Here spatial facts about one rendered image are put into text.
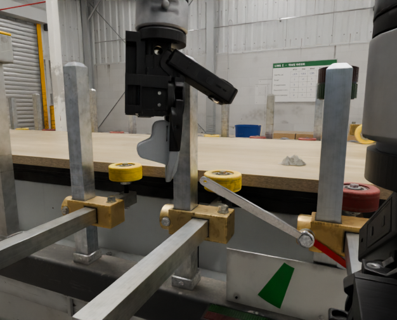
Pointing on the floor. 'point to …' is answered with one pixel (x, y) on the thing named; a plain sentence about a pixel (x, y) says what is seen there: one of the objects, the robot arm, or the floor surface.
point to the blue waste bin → (247, 130)
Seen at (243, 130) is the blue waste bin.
